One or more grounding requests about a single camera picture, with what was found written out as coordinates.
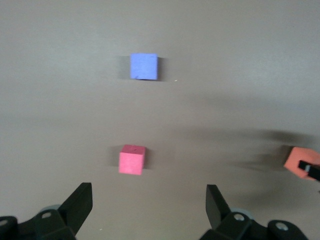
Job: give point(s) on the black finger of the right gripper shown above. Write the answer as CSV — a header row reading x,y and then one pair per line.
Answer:
x,y
311,171

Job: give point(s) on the orange foam block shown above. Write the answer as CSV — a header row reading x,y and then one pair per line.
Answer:
x,y
296,156

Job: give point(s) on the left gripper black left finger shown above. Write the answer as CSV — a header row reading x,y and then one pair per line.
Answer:
x,y
77,207

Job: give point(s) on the purple foam block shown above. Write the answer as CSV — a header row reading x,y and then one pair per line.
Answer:
x,y
143,66

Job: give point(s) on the pink foam block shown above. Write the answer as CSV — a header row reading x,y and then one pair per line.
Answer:
x,y
131,162

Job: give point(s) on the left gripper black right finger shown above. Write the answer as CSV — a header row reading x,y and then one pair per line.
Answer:
x,y
217,210

